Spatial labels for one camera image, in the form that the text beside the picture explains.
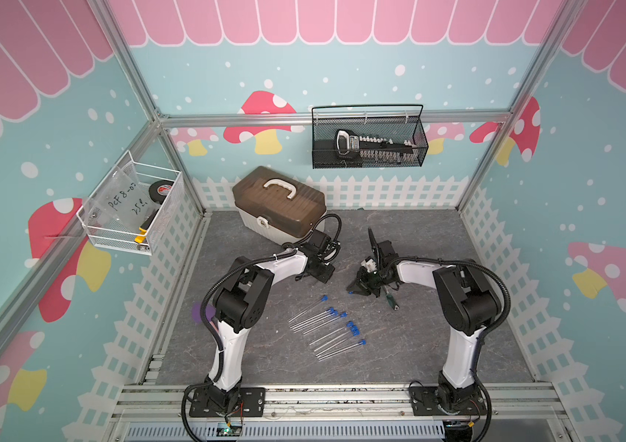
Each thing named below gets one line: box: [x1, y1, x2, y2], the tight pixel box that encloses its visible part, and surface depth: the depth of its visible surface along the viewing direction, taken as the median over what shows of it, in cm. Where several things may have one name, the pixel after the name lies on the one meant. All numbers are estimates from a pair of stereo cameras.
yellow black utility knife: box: [134, 209, 161, 245], surface depth 65 cm
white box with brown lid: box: [231, 165, 327, 245], surface depth 100 cm
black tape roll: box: [148, 179, 175, 205], surface depth 81 cm
